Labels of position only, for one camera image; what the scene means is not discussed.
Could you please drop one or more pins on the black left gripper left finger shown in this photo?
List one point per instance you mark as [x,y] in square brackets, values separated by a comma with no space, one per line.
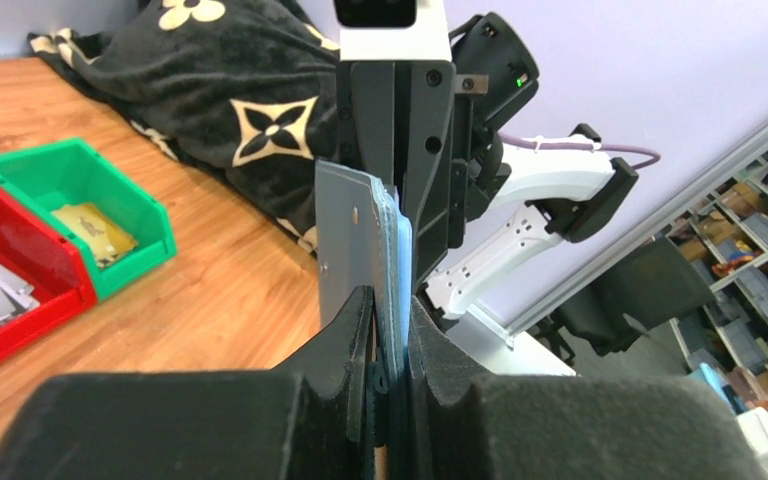
[302,419]

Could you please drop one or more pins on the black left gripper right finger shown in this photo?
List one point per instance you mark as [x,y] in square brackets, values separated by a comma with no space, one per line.
[470,423]

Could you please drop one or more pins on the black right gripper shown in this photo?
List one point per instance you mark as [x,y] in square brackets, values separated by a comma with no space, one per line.
[408,123]

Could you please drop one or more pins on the blue card holder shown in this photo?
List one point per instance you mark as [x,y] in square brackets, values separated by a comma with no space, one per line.
[364,240]

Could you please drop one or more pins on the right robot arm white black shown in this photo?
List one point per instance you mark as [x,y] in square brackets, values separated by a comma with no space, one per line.
[523,196]

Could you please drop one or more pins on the black floral blanket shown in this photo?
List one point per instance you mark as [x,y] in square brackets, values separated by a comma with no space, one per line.
[242,90]

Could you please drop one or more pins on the black office chair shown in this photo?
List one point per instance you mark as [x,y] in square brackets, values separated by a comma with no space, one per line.
[650,286]

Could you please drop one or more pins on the green plastic bin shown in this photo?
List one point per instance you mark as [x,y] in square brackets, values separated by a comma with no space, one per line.
[70,172]

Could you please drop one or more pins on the red plastic bin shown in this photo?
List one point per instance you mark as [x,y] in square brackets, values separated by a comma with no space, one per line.
[43,281]

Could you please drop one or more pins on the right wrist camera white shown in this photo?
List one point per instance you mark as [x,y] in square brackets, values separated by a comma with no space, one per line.
[393,30]

